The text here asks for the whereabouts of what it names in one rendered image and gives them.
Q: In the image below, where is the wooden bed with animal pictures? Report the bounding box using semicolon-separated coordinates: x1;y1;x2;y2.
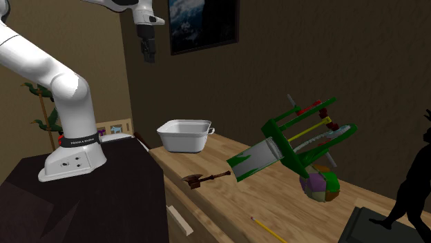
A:
95;117;136;144

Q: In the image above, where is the white square basin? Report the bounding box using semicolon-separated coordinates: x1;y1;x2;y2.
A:
155;119;216;155

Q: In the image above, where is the green leafy plant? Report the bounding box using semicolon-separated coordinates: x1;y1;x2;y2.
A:
19;81;65;153

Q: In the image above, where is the brown toy axe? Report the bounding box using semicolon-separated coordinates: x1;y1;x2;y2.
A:
182;170;233;191

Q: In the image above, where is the dark robot stand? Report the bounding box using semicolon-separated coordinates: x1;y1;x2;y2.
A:
0;136;170;243

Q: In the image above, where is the multicoloured patchwork ball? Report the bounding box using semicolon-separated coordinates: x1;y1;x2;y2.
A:
299;164;341;204

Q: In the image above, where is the yellow pencil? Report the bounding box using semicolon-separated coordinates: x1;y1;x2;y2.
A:
250;215;288;243

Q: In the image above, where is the dark flat box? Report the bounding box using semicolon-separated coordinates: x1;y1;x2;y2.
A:
338;205;431;243

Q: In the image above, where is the black human figure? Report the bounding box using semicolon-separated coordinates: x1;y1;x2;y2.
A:
368;108;431;237

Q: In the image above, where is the dark framed wall picture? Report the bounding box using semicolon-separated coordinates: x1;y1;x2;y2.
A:
167;0;241;57

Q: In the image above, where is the green bead frame toy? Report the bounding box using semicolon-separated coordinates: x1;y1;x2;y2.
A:
225;93;358;184

